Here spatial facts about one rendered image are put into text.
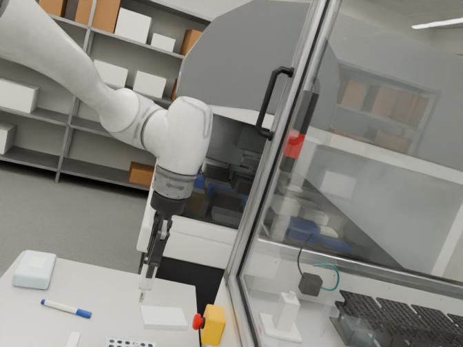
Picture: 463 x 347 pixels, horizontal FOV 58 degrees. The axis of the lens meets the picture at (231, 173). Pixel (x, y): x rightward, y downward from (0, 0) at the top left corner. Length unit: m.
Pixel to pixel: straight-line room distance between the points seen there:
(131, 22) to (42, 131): 1.57
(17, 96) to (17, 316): 3.39
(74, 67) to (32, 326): 0.74
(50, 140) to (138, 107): 4.05
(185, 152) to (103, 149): 4.06
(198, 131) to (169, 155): 0.08
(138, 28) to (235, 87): 2.96
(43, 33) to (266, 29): 0.94
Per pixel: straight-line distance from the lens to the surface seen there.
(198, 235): 1.51
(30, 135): 4.97
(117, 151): 4.89
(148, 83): 4.36
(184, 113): 0.85
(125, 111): 0.91
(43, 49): 0.60
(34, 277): 1.31
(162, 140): 0.87
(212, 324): 1.08
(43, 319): 1.22
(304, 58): 1.02
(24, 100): 4.43
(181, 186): 0.88
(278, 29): 1.43
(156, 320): 1.26
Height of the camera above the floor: 1.47
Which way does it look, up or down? 12 degrees down
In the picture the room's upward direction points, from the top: 17 degrees clockwise
